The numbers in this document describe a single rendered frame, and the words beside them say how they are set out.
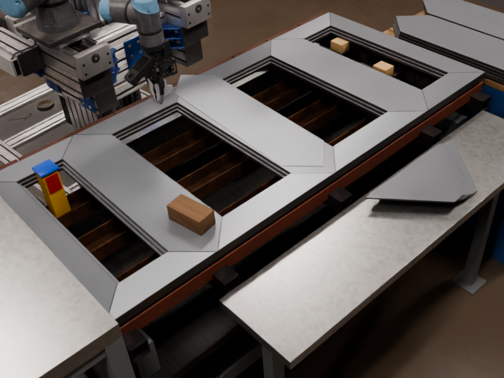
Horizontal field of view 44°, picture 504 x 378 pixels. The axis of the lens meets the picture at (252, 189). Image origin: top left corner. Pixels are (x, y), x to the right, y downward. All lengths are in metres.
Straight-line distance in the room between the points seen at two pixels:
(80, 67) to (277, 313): 1.14
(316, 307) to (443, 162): 0.67
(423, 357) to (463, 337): 0.19
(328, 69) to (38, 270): 1.35
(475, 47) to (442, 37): 0.13
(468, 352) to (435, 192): 0.82
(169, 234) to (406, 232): 0.66
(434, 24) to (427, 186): 0.94
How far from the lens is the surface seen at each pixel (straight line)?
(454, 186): 1.90
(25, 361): 1.23
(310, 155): 1.88
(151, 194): 1.79
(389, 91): 2.19
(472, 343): 2.52
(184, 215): 1.63
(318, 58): 2.37
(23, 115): 3.55
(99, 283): 1.59
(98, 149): 2.01
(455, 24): 2.65
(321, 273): 1.66
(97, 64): 2.29
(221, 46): 4.34
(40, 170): 1.92
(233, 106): 2.12
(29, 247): 1.43
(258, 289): 1.62
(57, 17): 2.32
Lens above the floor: 1.99
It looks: 40 degrees down
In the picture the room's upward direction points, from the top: 4 degrees counter-clockwise
